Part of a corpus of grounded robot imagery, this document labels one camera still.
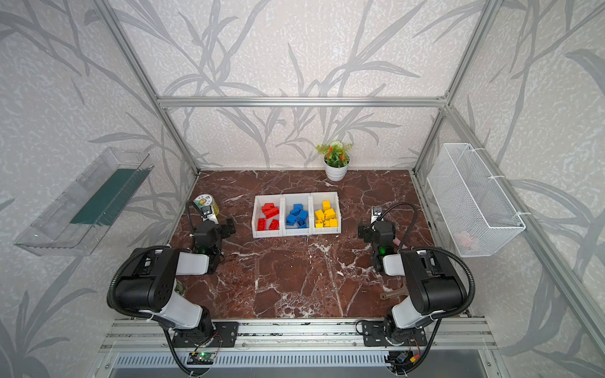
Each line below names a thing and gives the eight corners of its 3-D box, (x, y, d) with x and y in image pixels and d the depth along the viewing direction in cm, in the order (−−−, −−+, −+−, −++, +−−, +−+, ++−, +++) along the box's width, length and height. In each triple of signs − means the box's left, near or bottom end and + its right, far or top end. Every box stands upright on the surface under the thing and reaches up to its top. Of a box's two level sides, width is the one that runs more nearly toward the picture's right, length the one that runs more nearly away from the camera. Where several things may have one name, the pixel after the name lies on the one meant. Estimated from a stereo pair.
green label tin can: (203, 209, 108) (195, 197, 101) (209, 203, 110) (202, 191, 103) (215, 216, 105) (208, 205, 98) (222, 210, 107) (215, 198, 100)
